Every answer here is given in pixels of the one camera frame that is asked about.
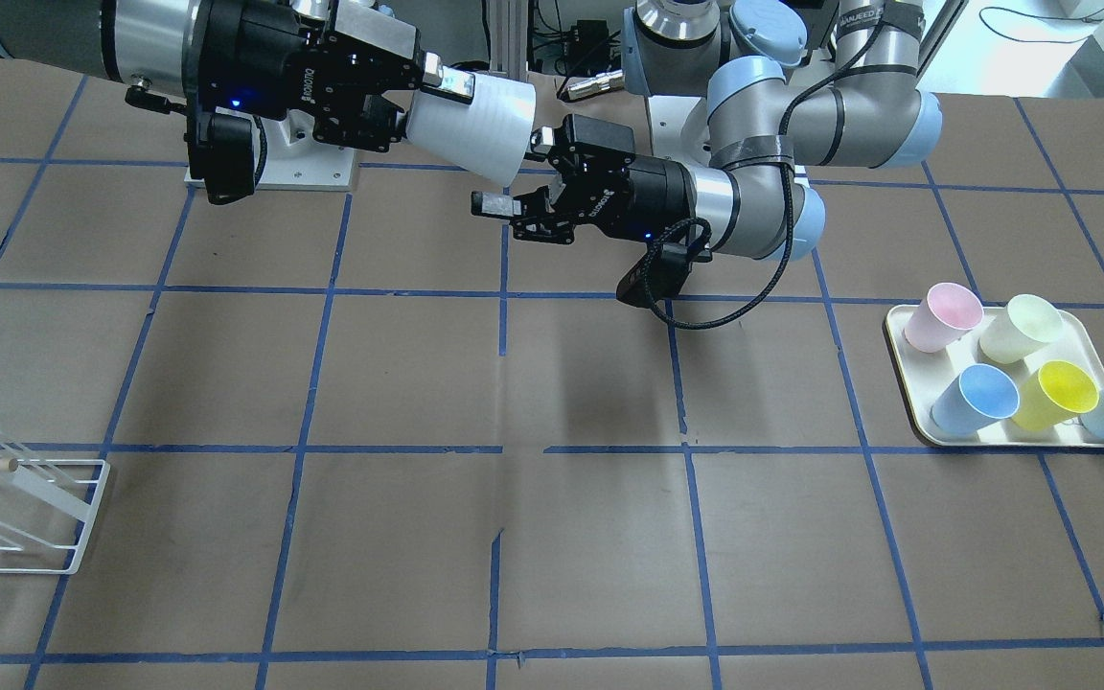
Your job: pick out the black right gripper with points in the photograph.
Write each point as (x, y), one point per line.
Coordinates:
(247, 46)

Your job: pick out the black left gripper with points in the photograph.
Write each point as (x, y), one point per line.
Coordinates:
(653, 198)

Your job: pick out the grey plastic cup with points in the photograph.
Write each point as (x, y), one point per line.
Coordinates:
(480, 122)

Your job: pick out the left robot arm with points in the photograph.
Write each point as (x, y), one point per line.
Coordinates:
(756, 124)

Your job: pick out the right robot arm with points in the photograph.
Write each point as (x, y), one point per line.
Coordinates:
(139, 43)

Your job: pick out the pink plastic cup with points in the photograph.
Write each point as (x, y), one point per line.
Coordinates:
(947, 313)

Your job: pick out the pale green plastic cup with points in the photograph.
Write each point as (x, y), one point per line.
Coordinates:
(1028, 324)

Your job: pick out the yellow plastic cup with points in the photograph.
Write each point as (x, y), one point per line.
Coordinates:
(1058, 391)

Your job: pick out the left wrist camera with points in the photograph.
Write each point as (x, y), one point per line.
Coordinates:
(663, 275)

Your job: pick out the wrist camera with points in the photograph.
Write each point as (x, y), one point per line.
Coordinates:
(227, 153)
(663, 275)

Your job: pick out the aluminium frame post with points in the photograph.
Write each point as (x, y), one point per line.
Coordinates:
(509, 26)

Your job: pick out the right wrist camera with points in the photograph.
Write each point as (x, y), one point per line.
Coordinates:
(227, 153)

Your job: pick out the white wire cup rack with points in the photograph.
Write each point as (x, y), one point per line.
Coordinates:
(48, 509)

